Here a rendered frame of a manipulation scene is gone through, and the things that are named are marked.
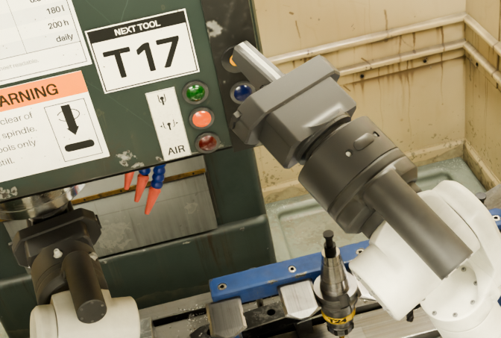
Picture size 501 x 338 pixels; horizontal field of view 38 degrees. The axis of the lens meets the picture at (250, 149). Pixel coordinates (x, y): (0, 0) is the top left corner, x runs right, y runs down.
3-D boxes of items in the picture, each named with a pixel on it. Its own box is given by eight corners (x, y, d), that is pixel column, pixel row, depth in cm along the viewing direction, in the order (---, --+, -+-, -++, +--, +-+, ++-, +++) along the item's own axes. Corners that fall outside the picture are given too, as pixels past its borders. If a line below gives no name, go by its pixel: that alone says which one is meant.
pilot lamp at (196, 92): (208, 101, 75) (204, 82, 73) (187, 105, 74) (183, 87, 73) (207, 98, 75) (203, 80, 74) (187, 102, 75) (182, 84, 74)
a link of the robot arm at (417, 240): (396, 160, 70) (481, 247, 67) (314, 232, 70) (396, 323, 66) (402, 125, 60) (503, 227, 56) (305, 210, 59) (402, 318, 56)
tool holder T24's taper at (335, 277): (341, 270, 107) (337, 236, 103) (355, 289, 103) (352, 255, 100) (314, 281, 106) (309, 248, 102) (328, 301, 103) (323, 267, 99)
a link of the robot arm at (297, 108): (337, 34, 69) (426, 121, 65) (312, 93, 77) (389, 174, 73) (237, 92, 63) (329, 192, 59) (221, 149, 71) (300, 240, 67)
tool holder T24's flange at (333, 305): (346, 276, 109) (344, 264, 108) (365, 302, 104) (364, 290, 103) (308, 292, 108) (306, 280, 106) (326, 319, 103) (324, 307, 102)
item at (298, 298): (323, 315, 103) (323, 312, 102) (287, 324, 102) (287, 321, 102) (311, 281, 108) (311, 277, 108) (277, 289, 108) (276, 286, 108)
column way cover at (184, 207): (224, 230, 168) (175, 33, 138) (22, 280, 165) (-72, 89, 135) (221, 218, 172) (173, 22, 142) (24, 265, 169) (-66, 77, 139)
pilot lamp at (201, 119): (214, 126, 76) (210, 108, 75) (194, 130, 76) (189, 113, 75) (213, 123, 77) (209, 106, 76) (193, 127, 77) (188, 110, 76)
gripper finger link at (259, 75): (241, 38, 70) (282, 82, 68) (235, 59, 73) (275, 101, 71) (228, 45, 69) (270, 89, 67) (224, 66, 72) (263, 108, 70)
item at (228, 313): (248, 334, 102) (247, 330, 102) (212, 344, 102) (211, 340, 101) (240, 299, 108) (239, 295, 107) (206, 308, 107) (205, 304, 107)
